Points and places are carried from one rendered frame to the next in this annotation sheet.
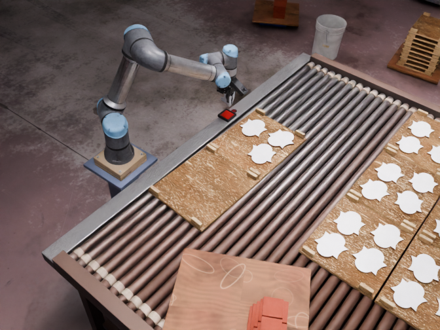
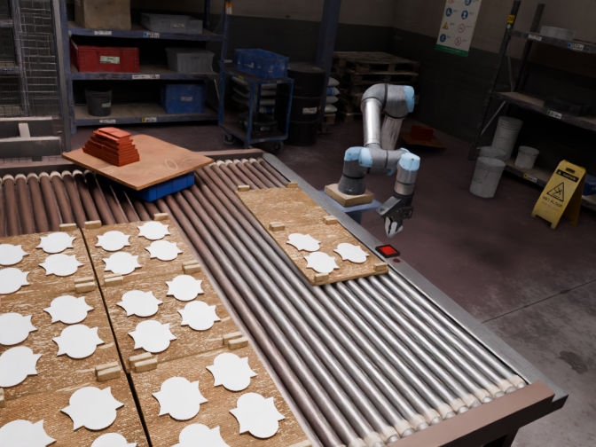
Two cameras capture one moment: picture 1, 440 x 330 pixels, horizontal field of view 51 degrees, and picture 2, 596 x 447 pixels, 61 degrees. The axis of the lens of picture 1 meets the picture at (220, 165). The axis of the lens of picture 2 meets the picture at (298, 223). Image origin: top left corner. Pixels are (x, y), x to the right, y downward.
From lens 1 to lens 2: 3.06 m
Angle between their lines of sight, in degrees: 84
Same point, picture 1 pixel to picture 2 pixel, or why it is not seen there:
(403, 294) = (60, 239)
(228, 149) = (324, 230)
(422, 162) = (187, 365)
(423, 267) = (62, 263)
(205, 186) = (280, 205)
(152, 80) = not seen: outside the picture
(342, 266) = (128, 228)
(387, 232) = (124, 265)
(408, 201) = (139, 302)
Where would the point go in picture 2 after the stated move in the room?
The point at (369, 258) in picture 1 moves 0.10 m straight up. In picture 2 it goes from (113, 240) to (113, 217)
